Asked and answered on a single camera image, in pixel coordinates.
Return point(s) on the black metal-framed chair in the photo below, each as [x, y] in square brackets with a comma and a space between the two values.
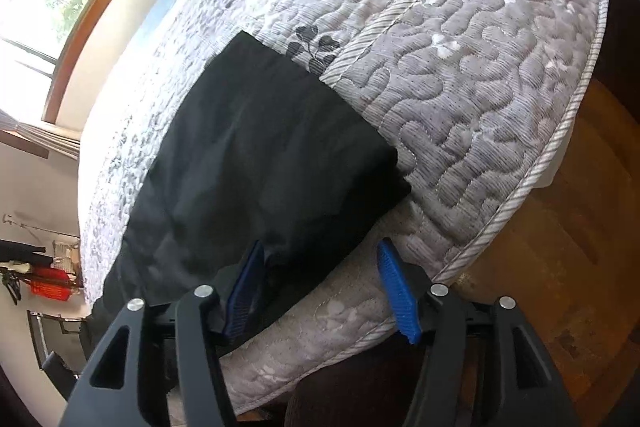
[50, 357]

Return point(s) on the beige curtain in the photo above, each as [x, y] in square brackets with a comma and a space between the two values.
[50, 138]

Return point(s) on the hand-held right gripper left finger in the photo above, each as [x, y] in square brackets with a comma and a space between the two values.
[244, 294]

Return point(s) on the black pants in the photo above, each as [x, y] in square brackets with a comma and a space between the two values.
[250, 147]

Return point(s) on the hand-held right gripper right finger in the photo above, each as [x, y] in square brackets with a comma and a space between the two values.
[398, 294]

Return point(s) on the light blue bed sheet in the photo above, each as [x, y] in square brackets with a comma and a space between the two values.
[150, 27]

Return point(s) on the wooden framed window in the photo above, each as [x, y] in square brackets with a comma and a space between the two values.
[50, 7]

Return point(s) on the black hanging garment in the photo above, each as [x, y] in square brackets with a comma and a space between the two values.
[22, 252]

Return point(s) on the grey quilted leaf-print mattress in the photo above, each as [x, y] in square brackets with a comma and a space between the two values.
[475, 82]

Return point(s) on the dark brown cloth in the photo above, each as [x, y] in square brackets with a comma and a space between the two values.
[340, 397]

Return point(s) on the red bag on rack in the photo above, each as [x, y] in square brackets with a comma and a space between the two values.
[50, 285]

